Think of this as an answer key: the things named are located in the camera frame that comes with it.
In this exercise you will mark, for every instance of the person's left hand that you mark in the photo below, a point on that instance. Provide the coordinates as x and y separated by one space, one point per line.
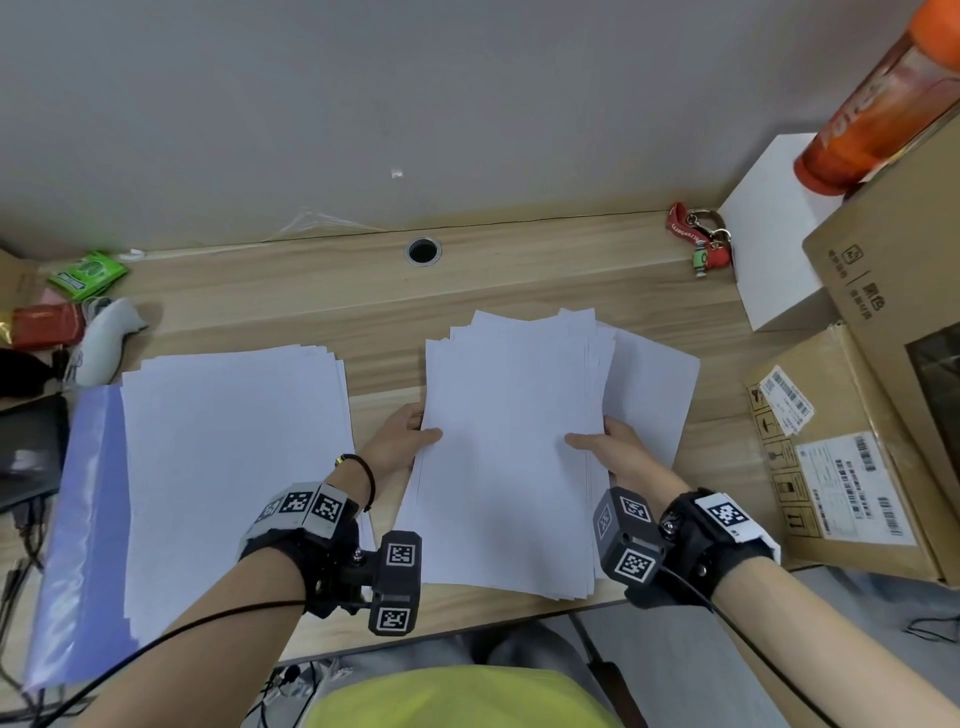
397 446

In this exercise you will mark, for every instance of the person's right hand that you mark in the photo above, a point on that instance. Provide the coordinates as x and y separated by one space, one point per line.
630 461

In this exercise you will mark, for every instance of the pile of white papers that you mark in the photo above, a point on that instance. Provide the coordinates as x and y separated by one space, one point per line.
510 420

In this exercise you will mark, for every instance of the tidy white paper stack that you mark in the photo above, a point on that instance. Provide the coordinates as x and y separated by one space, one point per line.
225 450

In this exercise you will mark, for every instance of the blue plastic folder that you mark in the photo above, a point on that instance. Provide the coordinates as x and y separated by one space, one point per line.
82 525

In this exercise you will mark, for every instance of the person's left forearm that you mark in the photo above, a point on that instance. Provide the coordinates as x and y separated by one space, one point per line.
202 660

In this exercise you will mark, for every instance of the person's right forearm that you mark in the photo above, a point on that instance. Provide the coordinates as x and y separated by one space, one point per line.
825 645

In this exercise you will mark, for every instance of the person's yellow shirt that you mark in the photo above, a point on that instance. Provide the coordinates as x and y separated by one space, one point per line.
457 701

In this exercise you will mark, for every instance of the dark brown chair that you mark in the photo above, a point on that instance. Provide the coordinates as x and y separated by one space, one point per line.
615 682

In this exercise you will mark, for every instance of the flat cardboard box with labels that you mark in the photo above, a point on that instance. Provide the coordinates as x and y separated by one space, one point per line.
840 375

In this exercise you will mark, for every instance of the clear tape piece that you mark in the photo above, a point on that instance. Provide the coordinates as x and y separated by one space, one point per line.
322 223

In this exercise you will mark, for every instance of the white power strip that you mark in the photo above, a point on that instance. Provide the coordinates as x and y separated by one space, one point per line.
322 673

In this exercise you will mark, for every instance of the small white box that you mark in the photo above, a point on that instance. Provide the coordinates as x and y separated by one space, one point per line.
772 240

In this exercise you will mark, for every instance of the large cardboard box with window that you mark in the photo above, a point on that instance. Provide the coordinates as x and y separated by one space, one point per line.
885 285

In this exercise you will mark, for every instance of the white handheld controller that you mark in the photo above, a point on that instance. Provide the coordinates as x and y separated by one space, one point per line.
105 341

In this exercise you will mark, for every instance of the small white clip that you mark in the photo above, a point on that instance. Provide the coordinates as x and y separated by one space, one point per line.
133 253

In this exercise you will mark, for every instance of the green gum packet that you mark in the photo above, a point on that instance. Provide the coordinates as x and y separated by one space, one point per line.
88 271

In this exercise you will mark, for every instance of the small black tablet screen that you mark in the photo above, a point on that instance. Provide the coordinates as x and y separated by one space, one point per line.
30 450

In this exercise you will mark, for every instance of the red snack packet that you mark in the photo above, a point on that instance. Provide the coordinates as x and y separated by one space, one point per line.
46 324

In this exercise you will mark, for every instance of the gold foil wrapper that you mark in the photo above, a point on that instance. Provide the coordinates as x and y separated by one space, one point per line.
4 328

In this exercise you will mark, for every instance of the brown box with white top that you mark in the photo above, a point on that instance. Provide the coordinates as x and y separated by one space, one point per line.
11 277

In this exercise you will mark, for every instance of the orange drink bottle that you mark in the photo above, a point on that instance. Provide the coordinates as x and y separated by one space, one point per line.
877 112

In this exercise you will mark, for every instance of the black wrist camera with markers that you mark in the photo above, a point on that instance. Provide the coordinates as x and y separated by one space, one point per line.
626 540
394 577

